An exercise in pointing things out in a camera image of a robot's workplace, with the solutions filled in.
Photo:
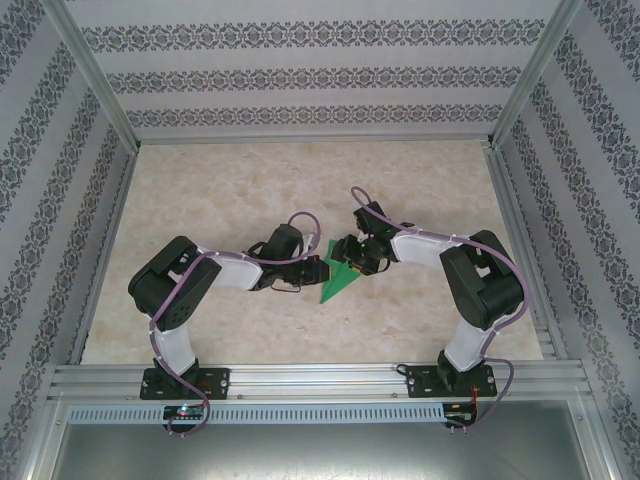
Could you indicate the green paper sheet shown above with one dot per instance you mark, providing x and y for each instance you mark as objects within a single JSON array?
[{"x": 337, "y": 287}]

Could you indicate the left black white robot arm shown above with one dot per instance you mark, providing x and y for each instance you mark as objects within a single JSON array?
[{"x": 145, "y": 285}]

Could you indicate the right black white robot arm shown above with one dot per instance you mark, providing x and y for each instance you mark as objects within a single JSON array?
[{"x": 480, "y": 290}]

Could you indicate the grey metal sheet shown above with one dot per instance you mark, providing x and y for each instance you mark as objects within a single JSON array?
[{"x": 320, "y": 450}]

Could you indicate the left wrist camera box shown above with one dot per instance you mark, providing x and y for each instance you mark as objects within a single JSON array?
[{"x": 312, "y": 241}]

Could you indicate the aluminium mounting rail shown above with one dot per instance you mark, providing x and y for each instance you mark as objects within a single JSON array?
[{"x": 315, "y": 380}]

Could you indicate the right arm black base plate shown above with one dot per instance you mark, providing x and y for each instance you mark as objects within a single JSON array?
[{"x": 422, "y": 382}]

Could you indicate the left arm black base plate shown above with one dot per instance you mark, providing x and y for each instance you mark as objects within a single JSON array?
[{"x": 217, "y": 382}]

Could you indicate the aluminium frame post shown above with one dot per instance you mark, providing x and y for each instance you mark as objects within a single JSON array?
[
  {"x": 95, "y": 75},
  {"x": 535, "y": 75}
]

